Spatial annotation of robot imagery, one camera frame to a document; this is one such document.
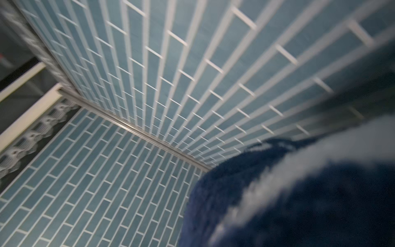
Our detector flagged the navy blue star blanket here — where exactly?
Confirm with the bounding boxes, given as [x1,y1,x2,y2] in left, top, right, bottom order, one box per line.
[179,115,395,247]

